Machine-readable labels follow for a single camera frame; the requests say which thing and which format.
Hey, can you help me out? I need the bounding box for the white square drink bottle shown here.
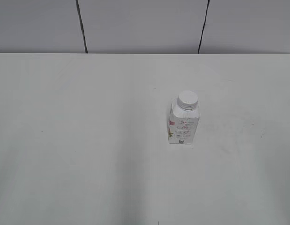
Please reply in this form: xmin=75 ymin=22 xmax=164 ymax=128
xmin=168 ymin=97 xmax=200 ymax=144

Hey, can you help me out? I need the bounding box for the white ribbed screw cap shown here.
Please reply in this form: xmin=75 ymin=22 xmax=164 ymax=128
xmin=177 ymin=90 xmax=198 ymax=110

